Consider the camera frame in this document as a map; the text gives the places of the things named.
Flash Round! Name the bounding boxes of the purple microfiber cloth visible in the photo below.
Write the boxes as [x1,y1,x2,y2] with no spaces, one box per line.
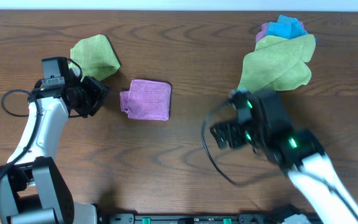
[119,80,172,121]

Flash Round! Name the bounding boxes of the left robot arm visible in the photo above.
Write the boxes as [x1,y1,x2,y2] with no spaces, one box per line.
[0,57,109,223]

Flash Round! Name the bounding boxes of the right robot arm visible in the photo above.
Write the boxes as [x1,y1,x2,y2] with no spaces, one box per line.
[201,89,358,223]

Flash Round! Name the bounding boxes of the folded light green cloth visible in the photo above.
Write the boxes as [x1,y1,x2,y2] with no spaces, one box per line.
[70,34,121,81]

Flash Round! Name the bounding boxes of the olive green cloth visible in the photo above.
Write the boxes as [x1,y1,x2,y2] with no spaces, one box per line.
[238,34,316,93]

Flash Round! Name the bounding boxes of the blue cloth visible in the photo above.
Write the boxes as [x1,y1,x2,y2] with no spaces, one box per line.
[266,15,308,39]

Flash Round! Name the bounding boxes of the right black cable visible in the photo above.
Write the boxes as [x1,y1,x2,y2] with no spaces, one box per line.
[200,101,358,224]

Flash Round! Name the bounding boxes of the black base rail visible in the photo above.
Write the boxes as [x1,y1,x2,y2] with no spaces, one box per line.
[98,203,323,224]

